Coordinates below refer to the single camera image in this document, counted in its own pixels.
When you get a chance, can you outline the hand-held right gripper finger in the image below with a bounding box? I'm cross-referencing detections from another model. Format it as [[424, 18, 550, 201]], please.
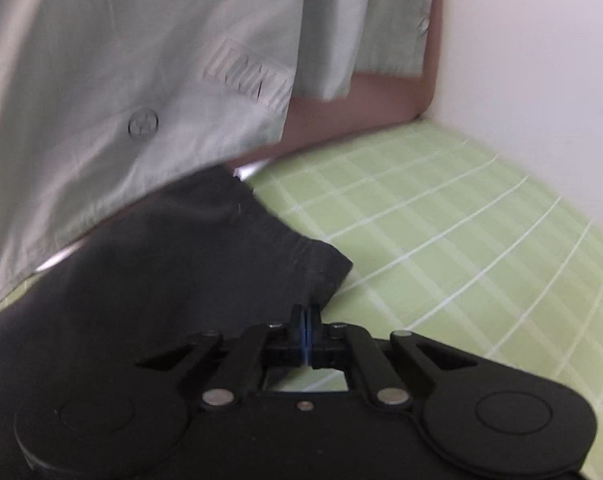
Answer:
[[136, 304, 307, 409], [307, 305, 478, 412]]

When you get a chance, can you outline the black garment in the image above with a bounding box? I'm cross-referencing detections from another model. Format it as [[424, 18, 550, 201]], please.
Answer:
[[0, 164, 355, 480]]

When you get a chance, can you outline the pale green button shirt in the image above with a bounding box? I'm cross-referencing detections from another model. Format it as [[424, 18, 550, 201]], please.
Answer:
[[0, 0, 440, 314]]

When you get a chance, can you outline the brown headboard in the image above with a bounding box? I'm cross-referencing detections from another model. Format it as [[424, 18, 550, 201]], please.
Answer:
[[230, 0, 445, 173]]

